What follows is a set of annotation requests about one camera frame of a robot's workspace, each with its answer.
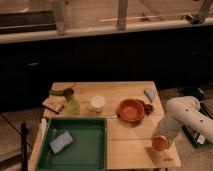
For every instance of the orange apple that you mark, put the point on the orange apple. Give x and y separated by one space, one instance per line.
159 144

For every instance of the white paper cup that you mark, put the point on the white paper cup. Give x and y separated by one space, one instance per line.
97 103

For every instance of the small wooden box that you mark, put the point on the small wooden box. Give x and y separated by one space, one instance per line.
53 106

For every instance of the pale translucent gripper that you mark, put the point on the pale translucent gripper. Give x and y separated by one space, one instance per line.
161 130

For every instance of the light green cup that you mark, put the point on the light green cup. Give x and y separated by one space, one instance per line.
74 107

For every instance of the dark red grapes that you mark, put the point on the dark red grapes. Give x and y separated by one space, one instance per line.
148 108

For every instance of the green cucumber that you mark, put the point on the green cucumber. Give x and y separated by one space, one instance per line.
56 92

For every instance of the dark metal cup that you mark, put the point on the dark metal cup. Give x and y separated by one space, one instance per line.
68 94

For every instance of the blue sponge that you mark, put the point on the blue sponge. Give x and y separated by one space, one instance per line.
60 142

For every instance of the black post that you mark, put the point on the black post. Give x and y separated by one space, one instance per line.
24 158

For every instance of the green plastic tray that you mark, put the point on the green plastic tray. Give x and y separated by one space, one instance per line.
87 152

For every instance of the orange bowl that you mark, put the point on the orange bowl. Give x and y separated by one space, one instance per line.
131 110

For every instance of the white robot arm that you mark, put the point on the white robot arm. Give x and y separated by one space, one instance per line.
180 111

